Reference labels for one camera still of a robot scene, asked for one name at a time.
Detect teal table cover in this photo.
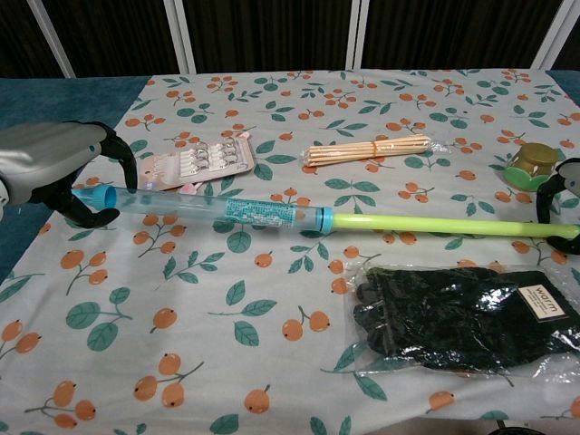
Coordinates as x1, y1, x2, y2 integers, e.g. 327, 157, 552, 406
0, 68, 580, 282

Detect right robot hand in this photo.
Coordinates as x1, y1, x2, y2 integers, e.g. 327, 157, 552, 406
536, 158, 580, 255

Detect bundle of wooden sticks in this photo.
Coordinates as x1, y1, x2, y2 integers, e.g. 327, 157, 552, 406
300, 133, 441, 169

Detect packaged black knit gloves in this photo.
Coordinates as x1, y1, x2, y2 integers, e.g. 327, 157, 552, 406
342, 263, 580, 377

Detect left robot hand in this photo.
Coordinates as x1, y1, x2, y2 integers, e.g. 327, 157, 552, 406
0, 120, 139, 230

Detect small gold and green jar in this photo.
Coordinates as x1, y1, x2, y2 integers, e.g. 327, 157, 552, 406
503, 142, 560, 187

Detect floral patterned tablecloth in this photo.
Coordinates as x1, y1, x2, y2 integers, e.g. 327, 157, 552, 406
0, 67, 580, 435

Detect black folding screen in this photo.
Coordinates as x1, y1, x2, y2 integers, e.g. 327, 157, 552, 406
0, 0, 580, 79

